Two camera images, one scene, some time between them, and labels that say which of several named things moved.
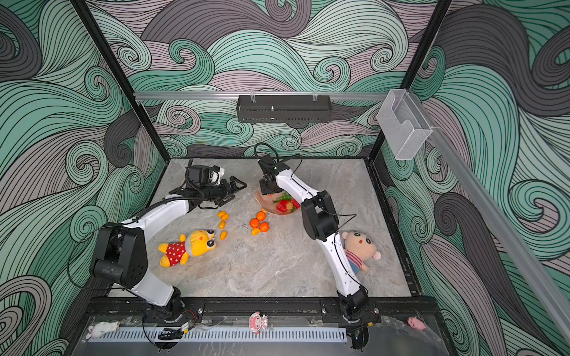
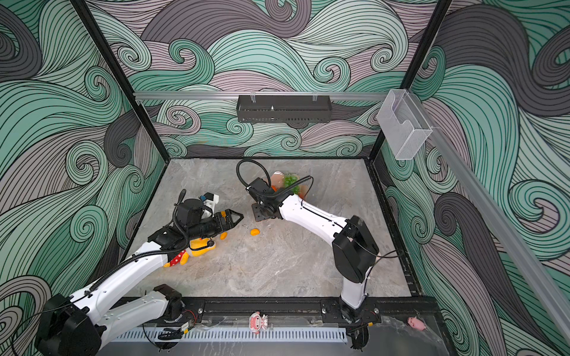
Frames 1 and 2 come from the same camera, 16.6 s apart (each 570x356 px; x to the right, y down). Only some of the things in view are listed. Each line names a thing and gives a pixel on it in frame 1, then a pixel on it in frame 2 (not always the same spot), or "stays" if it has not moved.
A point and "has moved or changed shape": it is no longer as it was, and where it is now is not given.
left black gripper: x=228 y=193 → x=228 y=219
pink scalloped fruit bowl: x=266 y=202 has moved or changed shape
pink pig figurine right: x=416 y=323 stays
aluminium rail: x=257 y=96 stays
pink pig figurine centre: x=257 y=321 stays
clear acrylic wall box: x=405 y=127 stays
